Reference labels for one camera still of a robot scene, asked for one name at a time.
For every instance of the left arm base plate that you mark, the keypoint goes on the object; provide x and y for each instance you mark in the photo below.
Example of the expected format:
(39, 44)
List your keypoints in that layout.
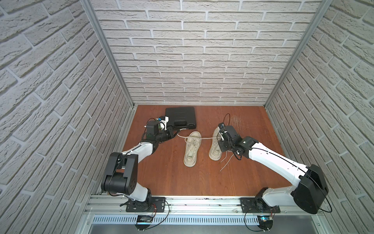
(153, 204)

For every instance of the beige sneaker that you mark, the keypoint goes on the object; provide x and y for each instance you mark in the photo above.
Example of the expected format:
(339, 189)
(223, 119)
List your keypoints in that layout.
(193, 143)
(215, 152)

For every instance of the black plastic tool case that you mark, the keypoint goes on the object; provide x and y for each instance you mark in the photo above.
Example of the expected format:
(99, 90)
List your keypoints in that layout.
(181, 117)

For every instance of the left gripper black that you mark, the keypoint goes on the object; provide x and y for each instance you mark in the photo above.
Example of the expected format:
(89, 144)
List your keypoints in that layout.
(171, 134)

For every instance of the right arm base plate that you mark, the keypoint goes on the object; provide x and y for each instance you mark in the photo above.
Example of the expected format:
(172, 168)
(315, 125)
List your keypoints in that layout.
(253, 205)

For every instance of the aluminium front rail frame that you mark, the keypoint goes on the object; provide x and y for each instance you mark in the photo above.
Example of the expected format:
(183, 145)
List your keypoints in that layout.
(193, 210)

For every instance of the right corner aluminium post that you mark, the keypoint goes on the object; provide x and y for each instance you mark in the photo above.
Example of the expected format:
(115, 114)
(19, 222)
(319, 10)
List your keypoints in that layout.
(314, 23)

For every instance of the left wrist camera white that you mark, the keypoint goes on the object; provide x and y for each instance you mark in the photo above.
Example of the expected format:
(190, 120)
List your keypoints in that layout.
(162, 122)

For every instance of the right controller board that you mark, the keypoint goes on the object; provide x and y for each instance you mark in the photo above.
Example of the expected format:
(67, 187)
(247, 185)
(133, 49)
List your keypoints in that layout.
(265, 223)

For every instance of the left corner aluminium post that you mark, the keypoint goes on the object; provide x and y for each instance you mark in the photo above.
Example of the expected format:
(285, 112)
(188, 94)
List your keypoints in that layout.
(90, 12)

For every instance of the controller board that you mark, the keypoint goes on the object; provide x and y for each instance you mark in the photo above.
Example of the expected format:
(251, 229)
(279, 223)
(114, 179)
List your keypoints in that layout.
(143, 222)
(265, 223)

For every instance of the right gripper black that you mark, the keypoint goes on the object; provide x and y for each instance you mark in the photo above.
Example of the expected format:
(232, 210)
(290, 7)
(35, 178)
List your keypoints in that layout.
(220, 142)

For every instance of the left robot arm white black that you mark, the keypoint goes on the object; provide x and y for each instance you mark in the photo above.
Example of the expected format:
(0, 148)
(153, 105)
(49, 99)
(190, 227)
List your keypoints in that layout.
(120, 175)

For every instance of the corner aluminium post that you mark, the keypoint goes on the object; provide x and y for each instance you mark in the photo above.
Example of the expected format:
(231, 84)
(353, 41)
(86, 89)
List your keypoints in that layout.
(314, 23)
(90, 12)

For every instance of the left controller board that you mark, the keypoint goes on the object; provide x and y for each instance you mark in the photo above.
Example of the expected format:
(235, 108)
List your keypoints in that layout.
(143, 222)

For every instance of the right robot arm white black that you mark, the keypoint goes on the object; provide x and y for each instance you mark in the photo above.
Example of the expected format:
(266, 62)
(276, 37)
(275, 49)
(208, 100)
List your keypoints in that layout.
(308, 189)

